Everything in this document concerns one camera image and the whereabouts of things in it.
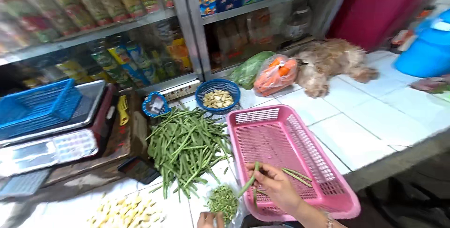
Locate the person's right hand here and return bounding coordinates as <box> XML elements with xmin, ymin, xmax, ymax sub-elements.
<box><xmin>245</xmin><ymin>162</ymin><xmax>304</xmax><ymax>216</ymax></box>

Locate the person's left hand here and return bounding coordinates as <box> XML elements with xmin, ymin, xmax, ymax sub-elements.
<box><xmin>197</xmin><ymin>211</ymin><xmax>225</xmax><ymax>228</ymax></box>

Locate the person's right forearm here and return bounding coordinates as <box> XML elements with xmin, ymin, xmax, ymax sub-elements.
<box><xmin>292</xmin><ymin>200</ymin><xmax>348</xmax><ymax>228</ymax></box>

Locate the pile of chopped green pieces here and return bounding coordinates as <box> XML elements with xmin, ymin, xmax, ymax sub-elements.
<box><xmin>206</xmin><ymin>185</ymin><xmax>239</xmax><ymax>226</ymax></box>

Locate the loose long bean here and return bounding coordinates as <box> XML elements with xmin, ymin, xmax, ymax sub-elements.
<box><xmin>282</xmin><ymin>170</ymin><xmax>313</xmax><ymax>188</ymax></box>
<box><xmin>282</xmin><ymin>167</ymin><xmax>313</xmax><ymax>182</ymax></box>

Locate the clear plastic bag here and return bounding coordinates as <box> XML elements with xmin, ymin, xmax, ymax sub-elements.
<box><xmin>204</xmin><ymin>184</ymin><xmax>250</xmax><ymax>228</ymax></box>

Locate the pink plastic basket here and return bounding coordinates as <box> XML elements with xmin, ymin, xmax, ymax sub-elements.
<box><xmin>226</xmin><ymin>104</ymin><xmax>361</xmax><ymax>222</ymax></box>

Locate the pile of whole green beans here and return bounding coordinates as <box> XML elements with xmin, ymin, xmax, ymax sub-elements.
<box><xmin>146</xmin><ymin>107</ymin><xmax>233</xmax><ymax>202</ymax></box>

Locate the pile of peeled garlic cloves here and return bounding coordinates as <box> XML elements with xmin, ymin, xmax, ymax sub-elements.
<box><xmin>88</xmin><ymin>193</ymin><xmax>166</xmax><ymax>228</ymax></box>

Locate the heap of pale garlic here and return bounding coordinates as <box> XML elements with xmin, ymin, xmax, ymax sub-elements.
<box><xmin>203</xmin><ymin>90</ymin><xmax>234</xmax><ymax>110</ymax></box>

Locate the black rectangular device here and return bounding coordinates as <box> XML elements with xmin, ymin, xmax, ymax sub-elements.
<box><xmin>117</xmin><ymin>156</ymin><xmax>161</xmax><ymax>185</ymax></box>

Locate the bag of orange vegetables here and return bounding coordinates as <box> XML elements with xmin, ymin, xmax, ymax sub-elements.
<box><xmin>253</xmin><ymin>54</ymin><xmax>298</xmax><ymax>97</ymax></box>

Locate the round blue plastic basket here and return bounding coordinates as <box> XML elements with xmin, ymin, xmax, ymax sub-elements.
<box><xmin>195</xmin><ymin>78</ymin><xmax>241</xmax><ymax>113</ymax></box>

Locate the large green vegetable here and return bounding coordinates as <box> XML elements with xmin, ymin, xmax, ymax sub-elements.
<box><xmin>230</xmin><ymin>51</ymin><xmax>276</xmax><ymax>91</ymax></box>

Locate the white power strip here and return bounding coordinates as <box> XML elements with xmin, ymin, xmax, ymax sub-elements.
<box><xmin>162</xmin><ymin>79</ymin><xmax>202</xmax><ymax>102</ymax></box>

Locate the brown wooden box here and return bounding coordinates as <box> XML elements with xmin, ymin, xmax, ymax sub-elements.
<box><xmin>41</xmin><ymin>87</ymin><xmax>152</xmax><ymax>188</ymax></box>

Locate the fluffy light brown animal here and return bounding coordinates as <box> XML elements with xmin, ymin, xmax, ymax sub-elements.
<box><xmin>295</xmin><ymin>38</ymin><xmax>380</xmax><ymax>98</ymax></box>

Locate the blue heart-shaped basket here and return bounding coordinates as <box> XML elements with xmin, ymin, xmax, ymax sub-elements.
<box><xmin>142</xmin><ymin>92</ymin><xmax>171</xmax><ymax>118</ymax></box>

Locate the yellow plastic comb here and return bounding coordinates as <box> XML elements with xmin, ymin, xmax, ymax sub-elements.
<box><xmin>117</xmin><ymin>95</ymin><xmax>130</xmax><ymax>126</ymax></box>

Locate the digital weighing scale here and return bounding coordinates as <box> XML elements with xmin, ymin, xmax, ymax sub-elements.
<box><xmin>0</xmin><ymin>80</ymin><xmax>119</xmax><ymax>179</ymax></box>

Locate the glass cabinet with packaged goods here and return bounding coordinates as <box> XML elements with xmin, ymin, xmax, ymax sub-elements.
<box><xmin>0</xmin><ymin>0</ymin><xmax>356</xmax><ymax>96</ymax></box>

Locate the purple and green vegetable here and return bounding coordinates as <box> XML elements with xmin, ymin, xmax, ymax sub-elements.
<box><xmin>410</xmin><ymin>74</ymin><xmax>450</xmax><ymax>95</ymax></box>

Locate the grey flat tray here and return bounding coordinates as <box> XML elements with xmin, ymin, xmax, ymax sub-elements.
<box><xmin>0</xmin><ymin>168</ymin><xmax>53</xmax><ymax>199</ymax></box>

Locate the blue plastic bucket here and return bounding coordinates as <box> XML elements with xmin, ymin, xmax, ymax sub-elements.
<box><xmin>393</xmin><ymin>9</ymin><xmax>450</xmax><ymax>79</ymax></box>

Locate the rectangular blue plastic basket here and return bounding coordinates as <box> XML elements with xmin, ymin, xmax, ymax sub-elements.
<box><xmin>0</xmin><ymin>78</ymin><xmax>83</xmax><ymax>141</ymax></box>

